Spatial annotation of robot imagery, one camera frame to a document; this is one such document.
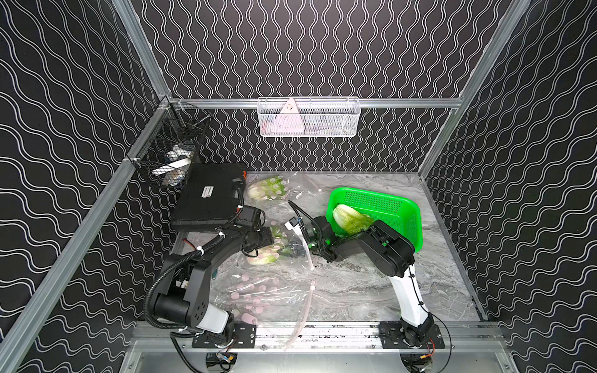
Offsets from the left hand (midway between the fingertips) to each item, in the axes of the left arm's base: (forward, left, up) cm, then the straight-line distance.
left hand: (267, 237), depth 91 cm
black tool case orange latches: (+18, +28, 0) cm, 33 cm away
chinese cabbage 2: (-8, -3, +2) cm, 9 cm away
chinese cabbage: (+9, -32, +2) cm, 33 cm away
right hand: (-5, -5, -1) cm, 7 cm away
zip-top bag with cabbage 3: (-21, -3, -4) cm, 22 cm away
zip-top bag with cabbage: (+24, -4, +3) cm, 24 cm away
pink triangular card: (+35, -6, +29) cm, 46 cm away
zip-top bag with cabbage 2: (-6, -7, +2) cm, 10 cm away
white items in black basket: (+9, +28, +29) cm, 41 cm away
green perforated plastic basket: (+18, -57, -3) cm, 60 cm away
